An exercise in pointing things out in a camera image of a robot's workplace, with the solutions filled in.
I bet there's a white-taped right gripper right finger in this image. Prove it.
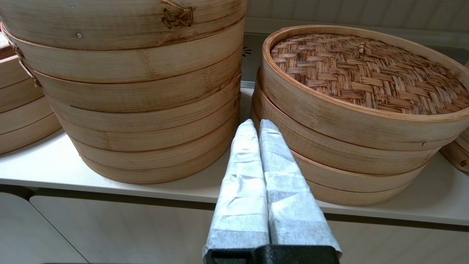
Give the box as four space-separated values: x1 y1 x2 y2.
259 119 342 255

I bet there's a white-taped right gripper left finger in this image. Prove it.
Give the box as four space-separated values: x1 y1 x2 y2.
203 119 270 257

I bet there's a dark woven bamboo steamer lid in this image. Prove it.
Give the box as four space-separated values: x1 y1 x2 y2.
253 25 469 176

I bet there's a beige cabinet front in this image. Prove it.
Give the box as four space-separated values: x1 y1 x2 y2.
0 185 469 264

